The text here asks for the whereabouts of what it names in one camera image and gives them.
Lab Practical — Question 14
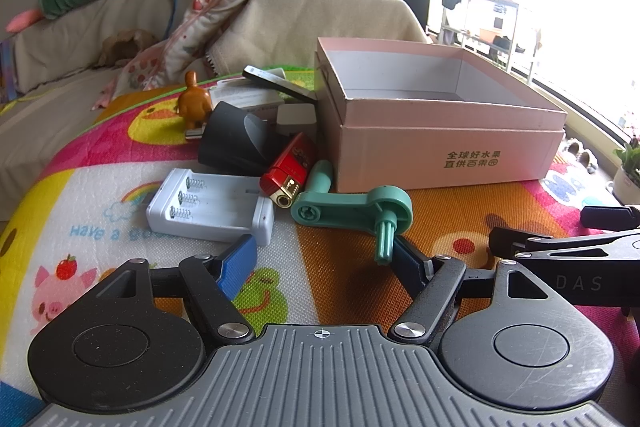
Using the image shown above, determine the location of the white usb charger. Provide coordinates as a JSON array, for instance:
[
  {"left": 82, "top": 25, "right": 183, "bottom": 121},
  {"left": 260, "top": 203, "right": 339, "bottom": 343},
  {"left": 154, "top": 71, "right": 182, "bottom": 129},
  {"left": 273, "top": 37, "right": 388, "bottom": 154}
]
[{"left": 276, "top": 103, "right": 317, "bottom": 141}]

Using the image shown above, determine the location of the white remote control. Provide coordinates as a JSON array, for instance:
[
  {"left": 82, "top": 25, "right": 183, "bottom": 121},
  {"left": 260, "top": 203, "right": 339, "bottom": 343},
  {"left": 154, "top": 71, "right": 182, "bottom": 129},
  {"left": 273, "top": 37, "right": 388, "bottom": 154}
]
[{"left": 242, "top": 65, "right": 318, "bottom": 104}]

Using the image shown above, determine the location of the white product box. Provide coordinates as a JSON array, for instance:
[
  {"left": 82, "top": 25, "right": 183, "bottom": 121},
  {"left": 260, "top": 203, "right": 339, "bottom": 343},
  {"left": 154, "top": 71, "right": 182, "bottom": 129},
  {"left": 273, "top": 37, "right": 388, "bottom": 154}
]
[{"left": 208, "top": 78, "right": 284, "bottom": 110}]

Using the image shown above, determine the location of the pink cardboard box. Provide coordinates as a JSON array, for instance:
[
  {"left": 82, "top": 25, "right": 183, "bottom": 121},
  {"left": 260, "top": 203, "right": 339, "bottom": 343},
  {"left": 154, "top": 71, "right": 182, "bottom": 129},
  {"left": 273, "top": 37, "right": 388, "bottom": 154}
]
[{"left": 314, "top": 38, "right": 566, "bottom": 193}]

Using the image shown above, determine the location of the beige covered sofa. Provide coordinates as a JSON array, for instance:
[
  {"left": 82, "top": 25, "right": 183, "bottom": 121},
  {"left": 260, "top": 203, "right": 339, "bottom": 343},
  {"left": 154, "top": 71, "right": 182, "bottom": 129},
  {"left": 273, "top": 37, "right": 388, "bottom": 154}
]
[{"left": 1, "top": 0, "right": 426, "bottom": 220}]

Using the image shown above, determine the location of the brown bear figurine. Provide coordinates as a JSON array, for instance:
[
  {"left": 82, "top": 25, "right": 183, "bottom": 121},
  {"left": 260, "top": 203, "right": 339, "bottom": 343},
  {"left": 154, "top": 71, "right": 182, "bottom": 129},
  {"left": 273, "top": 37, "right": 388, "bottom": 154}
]
[{"left": 177, "top": 70, "right": 214, "bottom": 130}]

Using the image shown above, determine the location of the metal balcony shelf rack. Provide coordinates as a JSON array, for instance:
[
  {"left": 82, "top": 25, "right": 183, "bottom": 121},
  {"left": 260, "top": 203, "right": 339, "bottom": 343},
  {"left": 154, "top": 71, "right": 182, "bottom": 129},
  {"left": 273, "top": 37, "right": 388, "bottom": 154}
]
[{"left": 437, "top": 0, "right": 540, "bottom": 83}]

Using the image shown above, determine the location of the colourful cartoon play mat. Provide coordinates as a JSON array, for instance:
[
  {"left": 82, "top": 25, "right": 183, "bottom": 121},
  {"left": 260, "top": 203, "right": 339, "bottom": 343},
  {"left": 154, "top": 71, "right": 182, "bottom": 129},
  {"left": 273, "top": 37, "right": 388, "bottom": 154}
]
[{"left": 0, "top": 65, "right": 640, "bottom": 427}]

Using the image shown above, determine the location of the potted pink flower plant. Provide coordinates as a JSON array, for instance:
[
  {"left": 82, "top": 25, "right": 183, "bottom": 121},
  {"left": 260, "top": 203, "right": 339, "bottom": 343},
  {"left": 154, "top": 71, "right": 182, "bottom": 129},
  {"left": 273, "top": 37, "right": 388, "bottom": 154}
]
[{"left": 613, "top": 134, "right": 640, "bottom": 205}]

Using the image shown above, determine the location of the red lighter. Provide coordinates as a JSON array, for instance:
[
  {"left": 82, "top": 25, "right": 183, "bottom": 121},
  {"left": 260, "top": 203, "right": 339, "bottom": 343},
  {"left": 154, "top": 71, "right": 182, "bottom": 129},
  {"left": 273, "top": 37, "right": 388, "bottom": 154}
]
[{"left": 259, "top": 132, "right": 318, "bottom": 209}]

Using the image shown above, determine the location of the green plastic crank handle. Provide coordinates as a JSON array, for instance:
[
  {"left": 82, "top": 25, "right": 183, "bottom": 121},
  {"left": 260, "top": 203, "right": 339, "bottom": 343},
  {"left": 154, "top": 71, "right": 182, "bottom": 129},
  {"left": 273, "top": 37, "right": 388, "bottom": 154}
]
[{"left": 291, "top": 159, "right": 413, "bottom": 265}]

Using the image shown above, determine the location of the grey slippers pair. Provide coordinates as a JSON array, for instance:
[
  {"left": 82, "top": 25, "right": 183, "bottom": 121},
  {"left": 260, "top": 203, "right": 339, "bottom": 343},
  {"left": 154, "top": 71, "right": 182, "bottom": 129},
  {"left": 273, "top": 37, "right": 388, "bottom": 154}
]
[{"left": 563, "top": 139, "right": 599, "bottom": 174}]

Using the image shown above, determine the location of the white battery charger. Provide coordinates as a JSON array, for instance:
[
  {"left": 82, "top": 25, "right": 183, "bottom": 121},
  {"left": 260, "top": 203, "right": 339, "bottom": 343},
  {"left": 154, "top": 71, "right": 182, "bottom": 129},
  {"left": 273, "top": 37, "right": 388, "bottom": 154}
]
[{"left": 145, "top": 168, "right": 274, "bottom": 246}]

